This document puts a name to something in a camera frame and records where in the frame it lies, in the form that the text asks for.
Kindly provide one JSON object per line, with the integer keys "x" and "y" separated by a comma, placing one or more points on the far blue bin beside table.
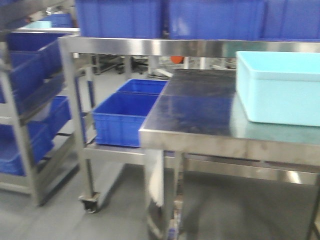
{"x": 142, "y": 86}

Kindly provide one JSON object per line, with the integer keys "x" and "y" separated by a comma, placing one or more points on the blue bin beside table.
{"x": 119, "y": 117}
{"x": 142, "y": 86}

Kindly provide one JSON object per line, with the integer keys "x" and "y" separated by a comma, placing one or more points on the stainless steel work table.
{"x": 215, "y": 206}

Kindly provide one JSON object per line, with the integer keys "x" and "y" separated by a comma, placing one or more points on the near blue bin beside table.
{"x": 119, "y": 117}

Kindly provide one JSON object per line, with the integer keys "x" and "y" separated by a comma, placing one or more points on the lower blue bin left rack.
{"x": 55, "y": 116}

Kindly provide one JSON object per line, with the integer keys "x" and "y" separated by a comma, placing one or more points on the blue bin rack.
{"x": 55, "y": 116}
{"x": 23, "y": 46}
{"x": 27, "y": 74}

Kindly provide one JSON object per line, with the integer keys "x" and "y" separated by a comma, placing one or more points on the middle large blue upper crate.
{"x": 216, "y": 19}

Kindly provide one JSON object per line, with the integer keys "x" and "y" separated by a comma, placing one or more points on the large blue crate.
{"x": 291, "y": 20}
{"x": 216, "y": 19}
{"x": 140, "y": 19}

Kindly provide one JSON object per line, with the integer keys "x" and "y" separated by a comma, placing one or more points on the left large blue upper crate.
{"x": 140, "y": 19}

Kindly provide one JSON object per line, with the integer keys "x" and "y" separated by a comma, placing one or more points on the light blue plastic tub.
{"x": 279, "y": 87}

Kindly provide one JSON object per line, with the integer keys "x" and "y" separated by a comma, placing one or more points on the left steel rack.
{"x": 29, "y": 165}

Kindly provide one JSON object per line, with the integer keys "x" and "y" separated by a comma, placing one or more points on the middle blue bin left rack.
{"x": 27, "y": 74}

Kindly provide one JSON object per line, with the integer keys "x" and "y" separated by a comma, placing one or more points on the upper blue bin left rack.
{"x": 23, "y": 46}

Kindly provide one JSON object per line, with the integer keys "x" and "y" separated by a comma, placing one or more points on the right large blue upper crate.
{"x": 291, "y": 20}

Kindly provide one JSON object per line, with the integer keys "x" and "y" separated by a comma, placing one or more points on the stainless steel shelf frame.
{"x": 80, "y": 100}

